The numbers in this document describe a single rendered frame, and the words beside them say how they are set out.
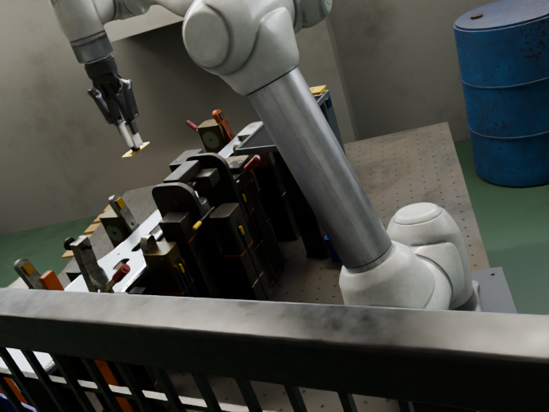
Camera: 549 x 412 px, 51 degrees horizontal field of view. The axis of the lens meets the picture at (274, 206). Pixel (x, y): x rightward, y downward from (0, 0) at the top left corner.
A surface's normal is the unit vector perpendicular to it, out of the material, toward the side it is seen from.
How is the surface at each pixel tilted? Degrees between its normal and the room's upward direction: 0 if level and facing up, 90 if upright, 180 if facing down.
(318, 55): 90
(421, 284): 71
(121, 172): 90
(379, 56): 90
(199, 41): 82
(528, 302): 0
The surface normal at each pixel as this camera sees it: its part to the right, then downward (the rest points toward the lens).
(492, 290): -0.32, -0.87
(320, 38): -0.15, 0.49
